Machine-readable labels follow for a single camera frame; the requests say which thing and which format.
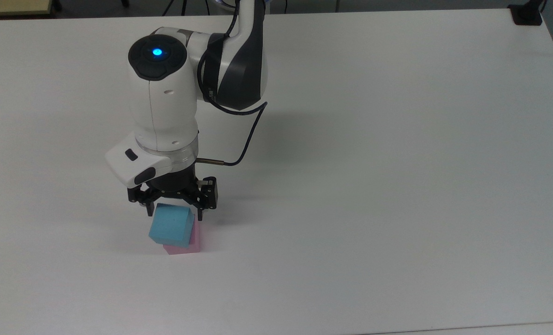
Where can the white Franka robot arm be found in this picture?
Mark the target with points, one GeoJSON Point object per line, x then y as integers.
{"type": "Point", "coordinates": [164, 107]}

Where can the black tripod legs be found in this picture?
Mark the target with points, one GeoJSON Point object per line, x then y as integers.
{"type": "Point", "coordinates": [183, 5]}

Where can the pink foam cube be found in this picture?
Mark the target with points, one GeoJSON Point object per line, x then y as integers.
{"type": "Point", "coordinates": [195, 244]}

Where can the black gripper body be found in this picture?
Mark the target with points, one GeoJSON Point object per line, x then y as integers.
{"type": "Point", "coordinates": [178, 184]}

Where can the yellowish wooden board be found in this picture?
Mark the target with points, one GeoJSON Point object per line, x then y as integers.
{"type": "Point", "coordinates": [13, 7]}

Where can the black corner table clamp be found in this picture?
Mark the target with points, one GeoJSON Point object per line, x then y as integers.
{"type": "Point", "coordinates": [526, 14]}

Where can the blue foam cube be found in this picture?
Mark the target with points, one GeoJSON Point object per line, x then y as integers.
{"type": "Point", "coordinates": [170, 224]}

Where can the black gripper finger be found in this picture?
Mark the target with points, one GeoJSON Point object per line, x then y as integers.
{"type": "Point", "coordinates": [150, 209]}
{"type": "Point", "coordinates": [200, 214]}

